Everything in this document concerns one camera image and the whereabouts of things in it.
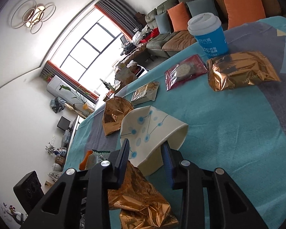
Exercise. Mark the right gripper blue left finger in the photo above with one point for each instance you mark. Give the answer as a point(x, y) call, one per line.
point(122, 161)

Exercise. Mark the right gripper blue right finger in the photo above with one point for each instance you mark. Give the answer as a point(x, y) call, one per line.
point(168, 162)

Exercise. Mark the curved orange peel strip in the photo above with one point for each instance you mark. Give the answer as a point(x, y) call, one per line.
point(82, 165)

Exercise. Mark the white paper cup blue print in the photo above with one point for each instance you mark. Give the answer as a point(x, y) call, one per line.
point(146, 129)

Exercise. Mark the torn gold foil wrapper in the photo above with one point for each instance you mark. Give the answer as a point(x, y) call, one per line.
point(140, 204)

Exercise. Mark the green snack wrapper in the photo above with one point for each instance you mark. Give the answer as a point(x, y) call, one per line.
point(96, 157)

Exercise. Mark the crumpled gold wrapper far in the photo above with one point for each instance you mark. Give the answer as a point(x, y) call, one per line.
point(115, 110)

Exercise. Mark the white cracker packet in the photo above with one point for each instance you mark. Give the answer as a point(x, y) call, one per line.
point(145, 93)

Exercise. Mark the small black monitor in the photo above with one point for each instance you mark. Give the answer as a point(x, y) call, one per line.
point(64, 124)

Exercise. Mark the teal and grey tablecloth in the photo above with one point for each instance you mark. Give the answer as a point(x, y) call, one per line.
point(242, 131)

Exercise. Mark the tall green potted plant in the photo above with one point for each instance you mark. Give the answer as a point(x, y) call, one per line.
point(76, 95)

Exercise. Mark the red cookie packet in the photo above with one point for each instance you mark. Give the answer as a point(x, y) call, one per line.
point(186, 70)

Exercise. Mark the white standing air conditioner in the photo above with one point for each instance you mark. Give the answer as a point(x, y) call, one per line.
point(58, 88)

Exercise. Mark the full gold foil snack pack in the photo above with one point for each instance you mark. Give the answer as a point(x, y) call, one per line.
point(240, 69)

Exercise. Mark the blue coffee cup white lid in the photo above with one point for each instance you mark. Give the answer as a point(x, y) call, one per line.
point(208, 35)

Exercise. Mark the grey-blue cushion far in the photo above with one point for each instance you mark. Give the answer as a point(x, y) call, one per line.
point(163, 23)

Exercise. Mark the grey-blue cushion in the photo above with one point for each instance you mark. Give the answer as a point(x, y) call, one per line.
point(197, 7)
point(163, 23)

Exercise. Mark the orange cushion far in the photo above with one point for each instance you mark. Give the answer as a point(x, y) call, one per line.
point(179, 17)

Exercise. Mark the orange cushion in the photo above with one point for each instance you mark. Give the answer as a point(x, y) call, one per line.
point(179, 17)
point(243, 11)

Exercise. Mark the green sectional sofa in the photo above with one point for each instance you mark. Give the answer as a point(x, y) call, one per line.
point(167, 45)

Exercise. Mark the grey-blue cushion near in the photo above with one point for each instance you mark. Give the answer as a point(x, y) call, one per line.
point(197, 7)

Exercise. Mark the orange cushion near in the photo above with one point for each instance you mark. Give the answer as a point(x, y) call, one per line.
point(243, 11)

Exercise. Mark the gold ring ceiling lamp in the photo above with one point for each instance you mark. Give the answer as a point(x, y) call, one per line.
point(32, 15)

